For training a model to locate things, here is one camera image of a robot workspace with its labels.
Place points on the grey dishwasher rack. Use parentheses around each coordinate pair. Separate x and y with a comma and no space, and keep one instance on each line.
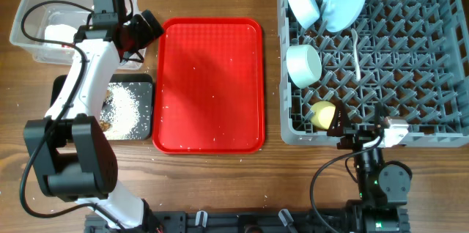
(413,57)

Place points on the yellow plastic cup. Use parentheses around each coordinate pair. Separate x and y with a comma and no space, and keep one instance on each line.
(323,113)

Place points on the dark brown food lump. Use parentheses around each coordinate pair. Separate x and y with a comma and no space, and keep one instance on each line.
(104,125)

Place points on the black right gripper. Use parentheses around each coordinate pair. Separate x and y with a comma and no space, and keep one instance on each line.
(356,138)

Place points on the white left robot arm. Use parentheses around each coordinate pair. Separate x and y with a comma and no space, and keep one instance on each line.
(68,151)

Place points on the light green bowl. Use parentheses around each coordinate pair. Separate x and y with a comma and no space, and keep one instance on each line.
(303,65)

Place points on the light blue bowl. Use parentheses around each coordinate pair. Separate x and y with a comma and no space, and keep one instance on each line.
(306,12)

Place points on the white plastic spoon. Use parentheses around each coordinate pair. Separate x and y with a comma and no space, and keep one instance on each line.
(355,54)

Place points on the black waste tray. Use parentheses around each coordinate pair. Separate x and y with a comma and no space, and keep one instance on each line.
(88,126)

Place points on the white crumpled paper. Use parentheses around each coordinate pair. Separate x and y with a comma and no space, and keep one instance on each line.
(60,32)

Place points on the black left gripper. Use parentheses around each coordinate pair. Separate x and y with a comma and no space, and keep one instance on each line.
(146,37)

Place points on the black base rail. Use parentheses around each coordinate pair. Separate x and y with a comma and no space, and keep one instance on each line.
(234,222)

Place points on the white rice pile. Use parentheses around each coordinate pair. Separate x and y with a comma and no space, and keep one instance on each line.
(129,111)

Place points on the red serving tray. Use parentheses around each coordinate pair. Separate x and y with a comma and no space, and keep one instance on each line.
(209,96)

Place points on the clear plastic waste bin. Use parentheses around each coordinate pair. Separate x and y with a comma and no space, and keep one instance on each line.
(41,14)

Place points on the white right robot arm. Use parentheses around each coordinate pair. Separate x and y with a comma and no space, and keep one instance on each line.
(382,185)

